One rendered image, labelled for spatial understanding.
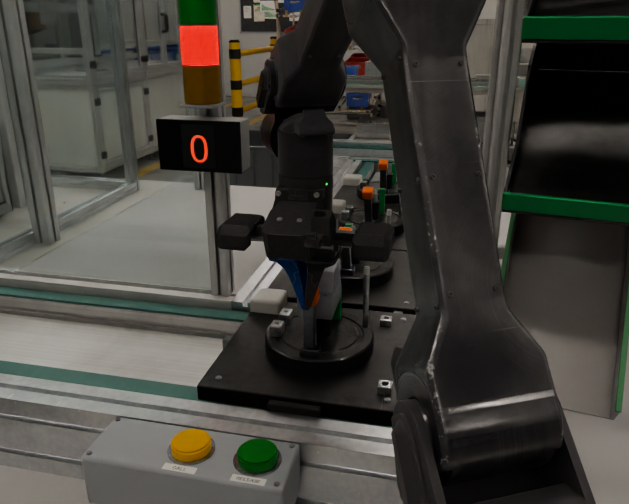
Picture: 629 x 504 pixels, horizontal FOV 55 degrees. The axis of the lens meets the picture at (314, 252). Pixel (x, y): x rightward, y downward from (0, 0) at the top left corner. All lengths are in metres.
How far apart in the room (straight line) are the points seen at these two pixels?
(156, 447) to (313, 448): 0.16
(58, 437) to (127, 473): 0.15
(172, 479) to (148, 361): 0.29
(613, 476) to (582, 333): 0.20
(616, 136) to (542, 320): 0.22
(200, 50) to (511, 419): 0.64
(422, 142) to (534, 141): 0.40
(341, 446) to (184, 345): 0.36
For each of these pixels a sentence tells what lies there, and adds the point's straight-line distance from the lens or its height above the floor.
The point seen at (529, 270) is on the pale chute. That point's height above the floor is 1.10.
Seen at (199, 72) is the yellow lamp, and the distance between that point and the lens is 0.84.
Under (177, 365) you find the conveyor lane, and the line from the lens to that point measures 0.88.
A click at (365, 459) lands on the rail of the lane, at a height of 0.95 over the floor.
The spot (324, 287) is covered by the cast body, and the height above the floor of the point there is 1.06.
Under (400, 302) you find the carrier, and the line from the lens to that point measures 0.92.
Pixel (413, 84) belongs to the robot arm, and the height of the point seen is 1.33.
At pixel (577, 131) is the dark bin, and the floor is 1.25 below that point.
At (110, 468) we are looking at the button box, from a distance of 0.67.
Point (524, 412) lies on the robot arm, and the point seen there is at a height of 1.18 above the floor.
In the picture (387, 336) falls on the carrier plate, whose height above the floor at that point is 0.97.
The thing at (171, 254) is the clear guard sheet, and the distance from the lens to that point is 0.99.
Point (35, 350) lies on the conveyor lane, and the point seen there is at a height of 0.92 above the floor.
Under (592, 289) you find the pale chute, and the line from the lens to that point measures 0.74.
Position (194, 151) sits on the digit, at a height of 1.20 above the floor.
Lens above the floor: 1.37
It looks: 21 degrees down
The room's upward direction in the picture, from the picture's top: straight up
